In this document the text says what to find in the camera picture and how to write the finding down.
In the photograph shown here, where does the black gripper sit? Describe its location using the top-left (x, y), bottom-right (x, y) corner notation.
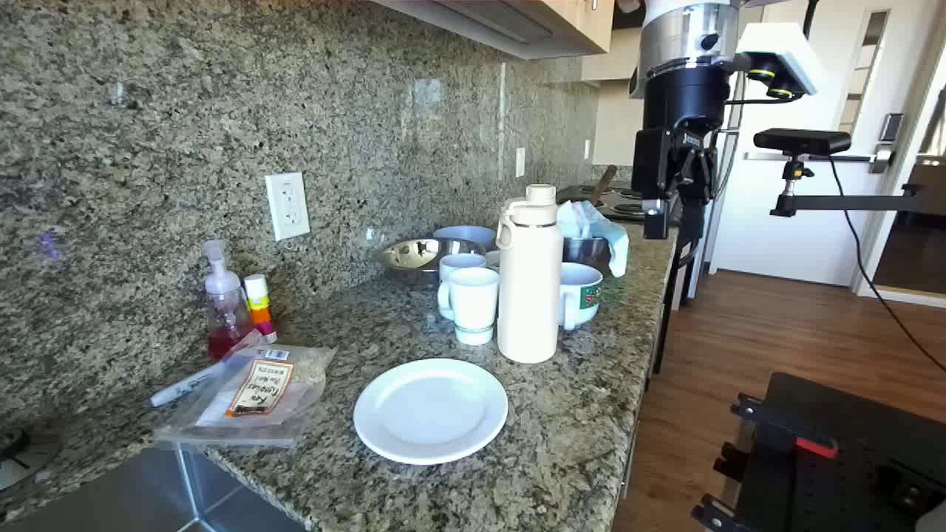
top-left (634, 64), bottom-right (733, 242)

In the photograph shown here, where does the white round plate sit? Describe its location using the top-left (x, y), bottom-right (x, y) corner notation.
top-left (352, 354), bottom-right (511, 466)

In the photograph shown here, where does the stainless steel refrigerator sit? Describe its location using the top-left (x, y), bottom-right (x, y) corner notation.
top-left (706, 98), bottom-right (748, 284)

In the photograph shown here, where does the black stove top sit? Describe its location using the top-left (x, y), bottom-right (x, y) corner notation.
top-left (557, 181), bottom-right (683, 224)

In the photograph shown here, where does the black tripod stand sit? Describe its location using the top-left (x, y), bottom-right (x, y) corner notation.
top-left (650, 193), bottom-right (709, 379)

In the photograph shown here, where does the large steel pot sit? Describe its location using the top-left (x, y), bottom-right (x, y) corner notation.
top-left (559, 230), bottom-right (616, 277)

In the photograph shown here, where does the white door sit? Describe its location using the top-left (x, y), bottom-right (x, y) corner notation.
top-left (706, 0), bottom-right (934, 290)

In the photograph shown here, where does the white mug with green band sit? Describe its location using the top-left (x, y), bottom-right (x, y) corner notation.
top-left (559, 259), bottom-right (607, 333)

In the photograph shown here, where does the cream insulated water bottle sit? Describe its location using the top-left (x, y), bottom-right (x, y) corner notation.
top-left (495, 181), bottom-right (566, 366)

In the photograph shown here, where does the wooden upper cabinet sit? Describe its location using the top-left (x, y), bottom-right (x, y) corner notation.
top-left (369, 0), bottom-right (618, 61)

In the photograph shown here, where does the door keypad lock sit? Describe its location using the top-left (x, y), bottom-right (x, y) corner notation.
top-left (871, 109), bottom-right (905, 177)

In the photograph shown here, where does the grey blue bowl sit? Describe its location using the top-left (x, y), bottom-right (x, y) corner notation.
top-left (433, 221), bottom-right (501, 258)

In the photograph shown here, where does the plain white mug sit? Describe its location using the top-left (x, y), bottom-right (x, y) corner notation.
top-left (434, 262), bottom-right (504, 349)
top-left (434, 250), bottom-right (489, 290)

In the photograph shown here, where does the small shiny steel bowl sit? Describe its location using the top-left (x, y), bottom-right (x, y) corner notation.
top-left (381, 234), bottom-right (485, 277)

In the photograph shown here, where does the black cart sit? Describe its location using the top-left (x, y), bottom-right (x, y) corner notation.
top-left (689, 370), bottom-right (946, 532)

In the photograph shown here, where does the small orange bottle white cap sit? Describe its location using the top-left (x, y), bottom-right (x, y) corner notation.
top-left (244, 271), bottom-right (278, 344)

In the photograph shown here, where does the clear soap dispenser red liquid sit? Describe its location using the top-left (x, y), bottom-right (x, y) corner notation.
top-left (202, 237), bottom-right (250, 364)

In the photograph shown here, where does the clear plastic bag with label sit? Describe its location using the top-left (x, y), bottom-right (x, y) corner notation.
top-left (152, 327), bottom-right (337, 451)

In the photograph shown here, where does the blue and white pen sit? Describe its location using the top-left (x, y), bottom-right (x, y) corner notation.
top-left (148, 352), bottom-right (254, 410)

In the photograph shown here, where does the stainless steel sink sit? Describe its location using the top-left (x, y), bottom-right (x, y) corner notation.
top-left (0, 438), bottom-right (313, 532)

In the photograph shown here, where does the long handled spoon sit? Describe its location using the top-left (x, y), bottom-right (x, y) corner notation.
top-left (590, 163), bottom-right (621, 202)

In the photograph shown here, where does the black exterior camera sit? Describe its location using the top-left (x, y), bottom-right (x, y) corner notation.
top-left (752, 125), bottom-right (854, 159)

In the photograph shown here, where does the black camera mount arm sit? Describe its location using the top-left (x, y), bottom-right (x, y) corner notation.
top-left (770, 151), bottom-right (946, 221)

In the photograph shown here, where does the black camera cable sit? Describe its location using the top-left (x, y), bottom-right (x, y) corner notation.
top-left (826, 153), bottom-right (946, 379)

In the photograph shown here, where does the white wall power outlet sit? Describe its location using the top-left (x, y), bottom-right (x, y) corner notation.
top-left (264, 172), bottom-right (313, 242)

